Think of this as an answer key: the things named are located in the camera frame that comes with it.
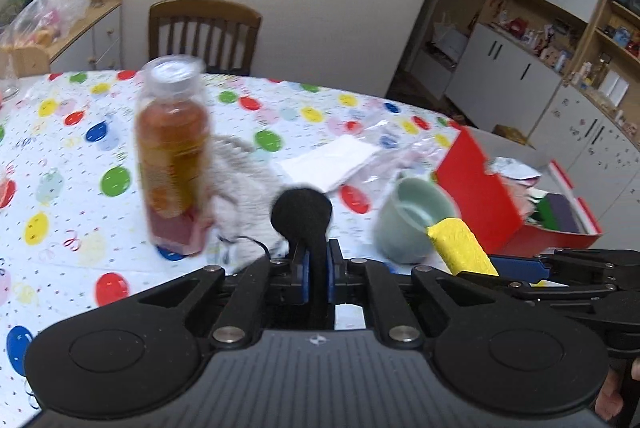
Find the yellow sponge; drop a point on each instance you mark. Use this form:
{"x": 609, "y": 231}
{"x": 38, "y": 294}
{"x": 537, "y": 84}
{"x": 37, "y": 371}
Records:
{"x": 460, "y": 248}

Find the balloon print tablecloth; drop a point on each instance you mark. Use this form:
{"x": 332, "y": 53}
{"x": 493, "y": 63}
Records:
{"x": 75, "y": 188}

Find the white wooden cabinet unit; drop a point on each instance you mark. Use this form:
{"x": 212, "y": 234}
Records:
{"x": 505, "y": 73}

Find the brown wooden chair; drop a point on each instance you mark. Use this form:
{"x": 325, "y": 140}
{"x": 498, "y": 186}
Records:
{"x": 205, "y": 38}

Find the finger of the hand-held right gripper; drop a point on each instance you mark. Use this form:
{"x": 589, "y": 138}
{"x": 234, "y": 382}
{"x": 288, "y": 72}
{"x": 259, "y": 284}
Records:
{"x": 520, "y": 266}
{"x": 560, "y": 294}

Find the wooden side cabinet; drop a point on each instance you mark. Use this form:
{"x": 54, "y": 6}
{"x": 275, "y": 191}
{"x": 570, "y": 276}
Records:
{"x": 95, "y": 38}

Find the person's right hand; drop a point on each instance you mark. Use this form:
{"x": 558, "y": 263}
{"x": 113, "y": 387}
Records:
{"x": 607, "y": 403}

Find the amber drink bottle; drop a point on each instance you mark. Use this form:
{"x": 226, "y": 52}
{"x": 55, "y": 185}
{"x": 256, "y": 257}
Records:
{"x": 172, "y": 148}

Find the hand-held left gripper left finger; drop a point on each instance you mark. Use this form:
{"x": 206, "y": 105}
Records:
{"x": 301, "y": 280}

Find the white paper bag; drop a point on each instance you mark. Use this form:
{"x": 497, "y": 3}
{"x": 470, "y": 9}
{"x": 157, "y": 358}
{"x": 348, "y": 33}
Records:
{"x": 450, "y": 43}

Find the grey knitted cloth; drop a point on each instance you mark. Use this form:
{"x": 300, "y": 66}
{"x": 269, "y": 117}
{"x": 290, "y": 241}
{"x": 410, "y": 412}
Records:
{"x": 245, "y": 193}

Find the brown cardboard box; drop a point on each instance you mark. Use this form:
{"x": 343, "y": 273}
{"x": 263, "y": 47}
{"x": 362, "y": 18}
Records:
{"x": 510, "y": 134}

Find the purple soft pad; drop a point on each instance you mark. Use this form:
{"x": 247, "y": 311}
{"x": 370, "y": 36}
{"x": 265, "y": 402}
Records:
{"x": 567, "y": 213}

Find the pale green ceramic cup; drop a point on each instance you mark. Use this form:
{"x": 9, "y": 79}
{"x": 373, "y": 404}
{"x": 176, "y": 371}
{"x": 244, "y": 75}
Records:
{"x": 400, "y": 228}

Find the clear bubble wrap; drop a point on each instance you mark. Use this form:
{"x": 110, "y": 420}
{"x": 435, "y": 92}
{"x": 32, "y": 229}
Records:
{"x": 400, "y": 155}

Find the red cardboard box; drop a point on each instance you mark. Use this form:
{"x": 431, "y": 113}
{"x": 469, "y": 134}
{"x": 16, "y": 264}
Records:
{"x": 475, "y": 188}

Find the clear glass tumbler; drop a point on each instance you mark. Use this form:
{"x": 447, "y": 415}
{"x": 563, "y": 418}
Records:
{"x": 7, "y": 78}

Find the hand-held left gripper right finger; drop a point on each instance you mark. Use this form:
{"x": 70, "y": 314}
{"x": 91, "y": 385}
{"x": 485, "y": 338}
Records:
{"x": 331, "y": 280}

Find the black face mask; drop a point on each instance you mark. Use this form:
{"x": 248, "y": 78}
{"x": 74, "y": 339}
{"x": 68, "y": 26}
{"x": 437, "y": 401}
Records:
{"x": 300, "y": 213}

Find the clear plastic bag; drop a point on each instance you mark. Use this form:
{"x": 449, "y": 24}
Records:
{"x": 40, "y": 18}

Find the white paper tissue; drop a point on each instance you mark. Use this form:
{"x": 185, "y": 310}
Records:
{"x": 330, "y": 160}

